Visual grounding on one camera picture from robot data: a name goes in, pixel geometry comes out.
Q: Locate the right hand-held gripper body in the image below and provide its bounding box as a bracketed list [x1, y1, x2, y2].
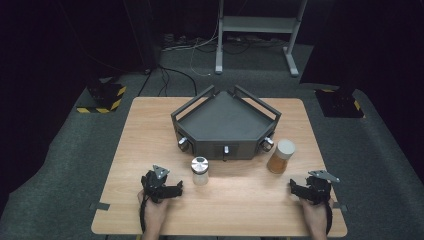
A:
[304, 169, 341, 205]

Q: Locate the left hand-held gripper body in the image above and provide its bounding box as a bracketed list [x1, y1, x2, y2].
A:
[140, 164, 171, 204]

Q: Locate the glass shaker with silver lid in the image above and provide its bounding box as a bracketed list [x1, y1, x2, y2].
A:
[190, 156, 210, 186]

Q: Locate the amber jar with white lid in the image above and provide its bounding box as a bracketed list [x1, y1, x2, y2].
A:
[266, 138, 297, 175]

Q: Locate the dark grey corner rack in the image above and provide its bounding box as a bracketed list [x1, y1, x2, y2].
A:
[170, 84, 283, 162]

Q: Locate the person's right hand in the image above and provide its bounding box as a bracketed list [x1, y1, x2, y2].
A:
[299, 198, 334, 231]

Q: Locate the person's left hand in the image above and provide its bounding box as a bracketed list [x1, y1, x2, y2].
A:
[137, 192, 169, 225]

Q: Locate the black box with yellow stripes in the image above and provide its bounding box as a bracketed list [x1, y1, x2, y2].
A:
[76, 83, 128, 114]
[314, 88, 366, 119]

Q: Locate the grey metal stand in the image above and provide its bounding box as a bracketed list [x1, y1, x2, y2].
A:
[214, 0, 308, 78]

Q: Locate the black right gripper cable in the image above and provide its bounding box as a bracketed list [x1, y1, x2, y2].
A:
[324, 201, 335, 236]

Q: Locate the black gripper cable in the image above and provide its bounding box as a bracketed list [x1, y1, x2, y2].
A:
[324, 201, 335, 236]
[139, 196, 150, 234]

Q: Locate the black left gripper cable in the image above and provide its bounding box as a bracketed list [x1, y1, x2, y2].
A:
[139, 196, 150, 234]

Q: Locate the black floor cable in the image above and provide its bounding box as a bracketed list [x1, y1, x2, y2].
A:
[158, 64, 198, 98]

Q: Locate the white floor cable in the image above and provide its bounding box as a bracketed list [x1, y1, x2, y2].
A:
[189, 19, 220, 78]

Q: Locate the bundle of dark cables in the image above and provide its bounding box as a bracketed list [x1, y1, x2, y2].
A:
[223, 34, 288, 55]

